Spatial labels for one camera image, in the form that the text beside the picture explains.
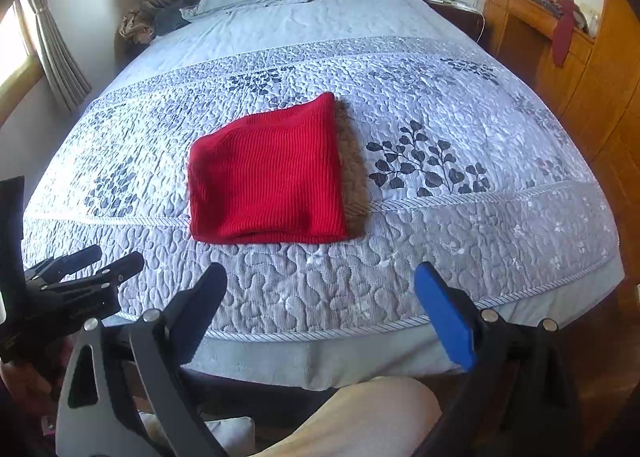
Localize grey floral quilted bedspread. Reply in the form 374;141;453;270
20;0;626;388

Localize dark wooden nightstand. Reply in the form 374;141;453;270
420;0;485;43

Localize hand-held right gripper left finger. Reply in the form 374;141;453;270
54;262;231;457

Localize person's left hand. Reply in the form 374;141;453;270
0;337;65;410

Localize brown furry cloth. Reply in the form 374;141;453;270
331;96;372;239

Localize person's leg beige trousers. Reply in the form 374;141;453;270
255;377;443;457

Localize white cloth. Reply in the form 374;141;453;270
140;412;256;457

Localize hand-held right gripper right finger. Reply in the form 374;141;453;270
414;261;583;457

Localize beige curtain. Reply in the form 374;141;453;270
22;0;93;113

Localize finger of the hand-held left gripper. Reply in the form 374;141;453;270
25;244;103;284
50;251;146;299

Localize window with wooden frame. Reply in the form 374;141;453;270
0;0;43;130

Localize brown crumpled cloth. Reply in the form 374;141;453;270
120;0;158;44

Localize red knitted sweater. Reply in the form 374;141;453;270
187;91;349;245

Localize red hanging stocking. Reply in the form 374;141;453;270
551;0;577;69

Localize dark blue clothes pile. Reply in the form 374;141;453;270
152;0;210;38

